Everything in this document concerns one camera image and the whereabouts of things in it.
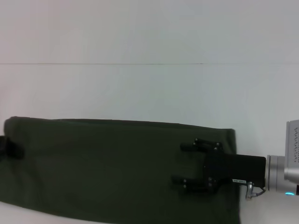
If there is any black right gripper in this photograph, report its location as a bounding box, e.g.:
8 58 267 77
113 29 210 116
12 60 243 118
171 137 267 194

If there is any dark green t-shirt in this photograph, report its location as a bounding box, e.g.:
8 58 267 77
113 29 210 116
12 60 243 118
0 116 242 224

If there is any silver right gripper cable connector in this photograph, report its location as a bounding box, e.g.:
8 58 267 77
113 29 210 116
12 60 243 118
244 181 255 200

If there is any thin right gripper cable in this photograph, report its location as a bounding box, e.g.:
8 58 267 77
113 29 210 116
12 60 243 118
253 186 267 196

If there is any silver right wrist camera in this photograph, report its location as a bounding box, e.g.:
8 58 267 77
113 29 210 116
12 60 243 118
285 120 299 164

